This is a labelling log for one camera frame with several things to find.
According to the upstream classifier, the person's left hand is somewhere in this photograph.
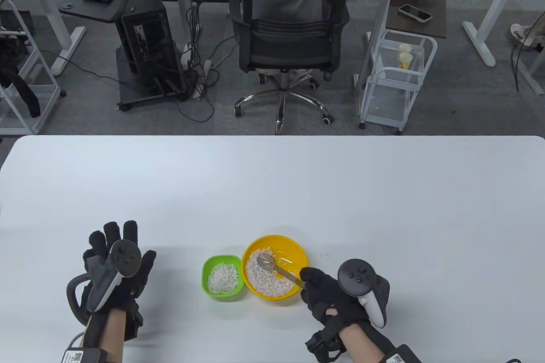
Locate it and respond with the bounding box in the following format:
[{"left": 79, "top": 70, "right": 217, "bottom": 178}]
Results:
[{"left": 82, "top": 220, "right": 157, "bottom": 316}]

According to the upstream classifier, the person's right hand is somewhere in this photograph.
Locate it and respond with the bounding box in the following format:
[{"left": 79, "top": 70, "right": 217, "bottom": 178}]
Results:
[{"left": 300, "top": 267, "right": 390, "bottom": 330}]

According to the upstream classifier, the grey hand controller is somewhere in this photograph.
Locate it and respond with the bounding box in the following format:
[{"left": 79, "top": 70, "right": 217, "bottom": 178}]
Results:
[
  {"left": 337, "top": 259, "right": 386, "bottom": 326},
  {"left": 66, "top": 240, "right": 142, "bottom": 325}
]

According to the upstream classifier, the white rice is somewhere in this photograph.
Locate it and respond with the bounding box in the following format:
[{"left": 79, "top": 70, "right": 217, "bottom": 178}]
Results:
[{"left": 207, "top": 247, "right": 301, "bottom": 297}]

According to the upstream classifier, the small green dish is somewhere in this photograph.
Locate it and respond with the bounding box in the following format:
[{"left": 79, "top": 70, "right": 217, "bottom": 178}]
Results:
[{"left": 202, "top": 254, "right": 245, "bottom": 302}]

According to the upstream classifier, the metal spoon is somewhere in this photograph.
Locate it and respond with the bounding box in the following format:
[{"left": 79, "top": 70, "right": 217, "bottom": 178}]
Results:
[{"left": 257, "top": 252, "right": 306, "bottom": 288}]

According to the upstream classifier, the person's left forearm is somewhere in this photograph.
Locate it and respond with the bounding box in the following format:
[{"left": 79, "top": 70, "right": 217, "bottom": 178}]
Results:
[{"left": 87, "top": 310, "right": 126, "bottom": 363}]

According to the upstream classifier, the person's right forearm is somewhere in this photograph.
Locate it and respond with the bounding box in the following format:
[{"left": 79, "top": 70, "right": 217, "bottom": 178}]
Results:
[{"left": 338, "top": 323, "right": 399, "bottom": 363}]

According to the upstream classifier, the yellow bowl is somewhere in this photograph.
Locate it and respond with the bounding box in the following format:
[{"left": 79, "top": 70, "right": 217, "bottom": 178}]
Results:
[{"left": 241, "top": 235, "right": 310, "bottom": 300}]

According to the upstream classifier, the white power strip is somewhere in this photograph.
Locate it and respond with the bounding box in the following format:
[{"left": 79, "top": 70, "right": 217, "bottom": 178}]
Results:
[{"left": 194, "top": 60, "right": 212, "bottom": 100}]

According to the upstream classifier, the white rolling cart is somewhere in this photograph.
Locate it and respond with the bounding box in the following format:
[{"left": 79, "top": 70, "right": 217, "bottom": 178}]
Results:
[
  {"left": 357, "top": 29, "right": 438, "bottom": 134},
  {"left": 0, "top": 0, "right": 66, "bottom": 134}
]

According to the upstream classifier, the black cloth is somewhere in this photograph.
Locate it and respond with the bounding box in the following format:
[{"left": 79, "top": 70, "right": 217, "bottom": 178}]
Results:
[{"left": 0, "top": 33, "right": 41, "bottom": 118}]

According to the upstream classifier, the black computer tower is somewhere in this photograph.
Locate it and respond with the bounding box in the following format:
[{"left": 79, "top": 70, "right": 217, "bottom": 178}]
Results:
[{"left": 121, "top": 9, "right": 181, "bottom": 83}]

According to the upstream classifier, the black mesh office chair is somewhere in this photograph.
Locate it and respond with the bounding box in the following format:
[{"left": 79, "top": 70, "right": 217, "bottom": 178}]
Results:
[{"left": 229, "top": 0, "right": 356, "bottom": 135}]

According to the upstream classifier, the dark brown board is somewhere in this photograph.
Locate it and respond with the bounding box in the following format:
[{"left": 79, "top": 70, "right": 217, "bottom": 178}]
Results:
[{"left": 385, "top": 0, "right": 447, "bottom": 39}]

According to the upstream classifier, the smartphone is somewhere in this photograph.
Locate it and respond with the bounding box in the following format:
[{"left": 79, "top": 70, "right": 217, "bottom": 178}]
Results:
[{"left": 399, "top": 4, "right": 433, "bottom": 23}]

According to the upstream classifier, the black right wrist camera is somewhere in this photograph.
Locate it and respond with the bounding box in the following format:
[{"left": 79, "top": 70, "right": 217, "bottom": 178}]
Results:
[{"left": 383, "top": 344, "right": 426, "bottom": 363}]

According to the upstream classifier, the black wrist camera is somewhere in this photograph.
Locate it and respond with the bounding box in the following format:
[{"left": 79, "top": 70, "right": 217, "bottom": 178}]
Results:
[
  {"left": 62, "top": 348, "right": 109, "bottom": 363},
  {"left": 383, "top": 344, "right": 426, "bottom": 363}
]

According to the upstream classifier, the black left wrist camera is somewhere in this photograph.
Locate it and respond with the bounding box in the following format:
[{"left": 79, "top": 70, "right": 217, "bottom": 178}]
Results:
[{"left": 62, "top": 348, "right": 109, "bottom": 363}]

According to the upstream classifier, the black cable bundle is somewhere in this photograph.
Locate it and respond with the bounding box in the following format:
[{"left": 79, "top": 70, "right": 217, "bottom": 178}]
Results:
[{"left": 177, "top": 0, "right": 239, "bottom": 123}]

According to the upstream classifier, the aluminium frame post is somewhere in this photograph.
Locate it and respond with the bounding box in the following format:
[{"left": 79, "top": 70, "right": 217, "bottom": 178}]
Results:
[{"left": 356, "top": 0, "right": 399, "bottom": 95}]

